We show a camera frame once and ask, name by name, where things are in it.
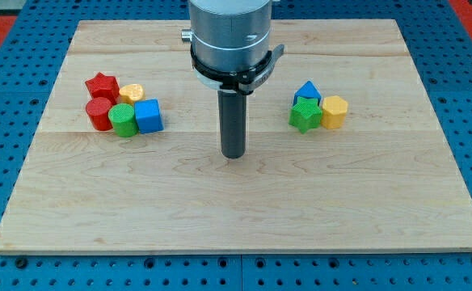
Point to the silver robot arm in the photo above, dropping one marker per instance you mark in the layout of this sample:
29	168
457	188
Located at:
230	36

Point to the green star block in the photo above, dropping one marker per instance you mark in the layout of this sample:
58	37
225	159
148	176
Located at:
305	114

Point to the red star block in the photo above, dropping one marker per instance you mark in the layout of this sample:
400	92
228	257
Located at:
103	86

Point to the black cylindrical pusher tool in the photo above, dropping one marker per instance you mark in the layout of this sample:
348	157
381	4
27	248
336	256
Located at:
232	109

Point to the blue pentagon block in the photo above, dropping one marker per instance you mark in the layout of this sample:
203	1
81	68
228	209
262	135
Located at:
307	91

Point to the blue cube block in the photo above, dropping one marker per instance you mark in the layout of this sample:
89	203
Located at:
148	116

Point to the yellow hexagon block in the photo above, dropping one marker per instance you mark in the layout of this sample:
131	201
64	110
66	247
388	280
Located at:
334	112

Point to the green cylinder block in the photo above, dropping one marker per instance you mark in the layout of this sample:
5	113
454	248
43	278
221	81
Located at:
123	120

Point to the yellow heart block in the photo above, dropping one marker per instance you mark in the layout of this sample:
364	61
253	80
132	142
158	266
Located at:
131	93

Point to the red cylinder block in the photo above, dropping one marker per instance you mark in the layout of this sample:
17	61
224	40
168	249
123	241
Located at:
97	110

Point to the light wooden board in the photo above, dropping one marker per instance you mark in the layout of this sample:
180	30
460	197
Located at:
385	182

